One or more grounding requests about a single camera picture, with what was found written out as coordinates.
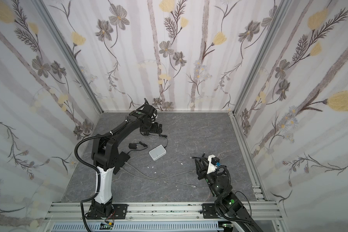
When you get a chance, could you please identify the white network switch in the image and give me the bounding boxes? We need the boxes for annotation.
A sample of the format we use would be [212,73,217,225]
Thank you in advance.
[149,145,167,161]

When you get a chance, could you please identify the black power adapter with cable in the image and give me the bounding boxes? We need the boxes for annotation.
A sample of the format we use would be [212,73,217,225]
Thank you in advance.
[129,142,148,151]

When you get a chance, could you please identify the black network switch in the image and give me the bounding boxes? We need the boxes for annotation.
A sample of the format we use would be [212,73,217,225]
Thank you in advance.
[113,157,130,175]

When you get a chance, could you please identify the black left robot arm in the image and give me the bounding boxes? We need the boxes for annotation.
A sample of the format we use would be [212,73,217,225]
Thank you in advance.
[74,100,162,222]

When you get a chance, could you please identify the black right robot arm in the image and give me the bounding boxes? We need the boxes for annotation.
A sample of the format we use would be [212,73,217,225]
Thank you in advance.
[192,155,262,232]

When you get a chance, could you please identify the aluminium mounting rail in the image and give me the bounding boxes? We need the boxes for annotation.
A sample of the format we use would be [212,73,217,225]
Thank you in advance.
[44,202,283,222]

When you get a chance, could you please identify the white slotted cable duct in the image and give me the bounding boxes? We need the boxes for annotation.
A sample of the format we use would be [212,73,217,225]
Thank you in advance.
[52,221,221,232]

